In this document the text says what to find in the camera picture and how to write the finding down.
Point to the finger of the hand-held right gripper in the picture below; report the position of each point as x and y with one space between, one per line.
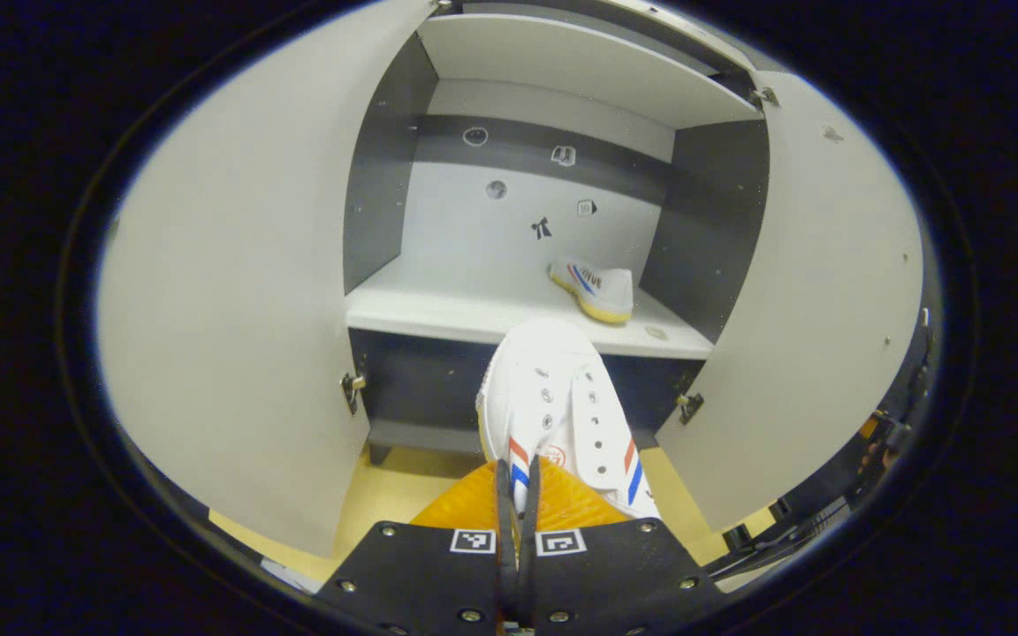
868 427

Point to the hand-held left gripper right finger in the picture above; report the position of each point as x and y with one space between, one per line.
615 574

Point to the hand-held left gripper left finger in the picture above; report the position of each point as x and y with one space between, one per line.
421 574

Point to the white cabinet door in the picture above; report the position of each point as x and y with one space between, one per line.
809 309
244 309

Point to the white striped shoe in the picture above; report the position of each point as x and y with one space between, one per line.
544 389
602 287

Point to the white shoe cabinet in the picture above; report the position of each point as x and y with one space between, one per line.
474 291

